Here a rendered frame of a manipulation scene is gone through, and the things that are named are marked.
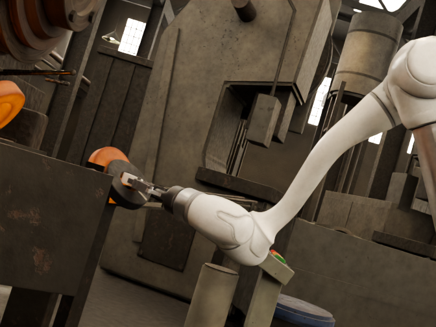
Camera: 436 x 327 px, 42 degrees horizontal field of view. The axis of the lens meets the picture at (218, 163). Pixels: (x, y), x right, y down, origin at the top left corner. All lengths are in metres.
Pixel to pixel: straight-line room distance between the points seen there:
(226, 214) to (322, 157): 0.27
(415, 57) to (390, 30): 9.16
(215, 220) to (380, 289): 2.13
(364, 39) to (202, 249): 6.97
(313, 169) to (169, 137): 2.59
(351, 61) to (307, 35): 6.24
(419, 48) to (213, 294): 0.97
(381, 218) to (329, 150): 3.53
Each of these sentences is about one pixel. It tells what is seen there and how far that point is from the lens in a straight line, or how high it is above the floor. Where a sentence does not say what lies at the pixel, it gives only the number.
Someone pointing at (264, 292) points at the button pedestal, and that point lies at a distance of 1.83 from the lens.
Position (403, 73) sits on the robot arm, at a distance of 1.18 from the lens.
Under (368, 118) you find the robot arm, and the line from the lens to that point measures 1.38.
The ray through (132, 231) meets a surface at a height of 0.33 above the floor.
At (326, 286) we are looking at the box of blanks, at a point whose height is 0.44.
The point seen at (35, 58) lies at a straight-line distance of 1.36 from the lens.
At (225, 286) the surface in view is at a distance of 1.78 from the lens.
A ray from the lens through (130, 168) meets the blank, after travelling 1.68.
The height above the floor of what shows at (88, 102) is 1.21.
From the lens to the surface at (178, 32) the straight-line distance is 4.09.
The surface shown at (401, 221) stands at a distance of 4.93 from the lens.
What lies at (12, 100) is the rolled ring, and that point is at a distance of 1.18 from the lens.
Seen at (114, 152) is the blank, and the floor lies 0.76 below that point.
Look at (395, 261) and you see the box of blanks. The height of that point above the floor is 0.68.
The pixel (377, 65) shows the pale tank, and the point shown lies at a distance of 10.11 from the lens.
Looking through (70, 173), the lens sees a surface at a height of 0.71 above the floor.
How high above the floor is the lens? 0.73
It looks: 3 degrees up
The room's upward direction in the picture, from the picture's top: 17 degrees clockwise
